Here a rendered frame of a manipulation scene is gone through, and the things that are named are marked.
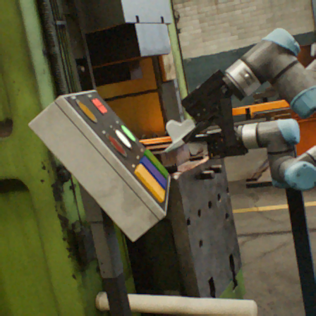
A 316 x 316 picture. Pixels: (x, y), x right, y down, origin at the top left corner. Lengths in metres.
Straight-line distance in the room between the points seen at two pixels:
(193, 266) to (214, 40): 7.78
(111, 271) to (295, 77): 0.56
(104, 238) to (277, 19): 8.11
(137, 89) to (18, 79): 0.67
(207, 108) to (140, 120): 0.85
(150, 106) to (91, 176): 1.03
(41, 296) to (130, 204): 0.75
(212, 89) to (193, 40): 8.11
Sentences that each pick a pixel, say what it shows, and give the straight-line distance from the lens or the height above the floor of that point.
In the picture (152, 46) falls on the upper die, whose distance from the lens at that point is 1.56.
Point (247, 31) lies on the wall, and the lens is 9.06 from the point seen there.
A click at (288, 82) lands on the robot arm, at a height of 1.14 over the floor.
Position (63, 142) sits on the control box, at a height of 1.12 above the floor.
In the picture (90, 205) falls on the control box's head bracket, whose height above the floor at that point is 0.96.
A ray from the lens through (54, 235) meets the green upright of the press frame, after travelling 1.39.
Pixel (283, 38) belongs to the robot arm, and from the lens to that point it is 1.12.
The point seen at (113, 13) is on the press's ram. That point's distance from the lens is 1.47.
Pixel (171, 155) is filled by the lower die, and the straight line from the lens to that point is 1.57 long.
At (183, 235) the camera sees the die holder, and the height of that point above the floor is 0.73.
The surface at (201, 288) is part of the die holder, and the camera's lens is 1.58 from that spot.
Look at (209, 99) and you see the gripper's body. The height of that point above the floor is 1.13.
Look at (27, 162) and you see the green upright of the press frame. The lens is 1.38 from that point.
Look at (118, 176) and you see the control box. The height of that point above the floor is 1.04.
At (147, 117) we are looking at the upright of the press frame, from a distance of 1.90.
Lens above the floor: 1.20
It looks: 9 degrees down
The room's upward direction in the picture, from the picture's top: 11 degrees counter-clockwise
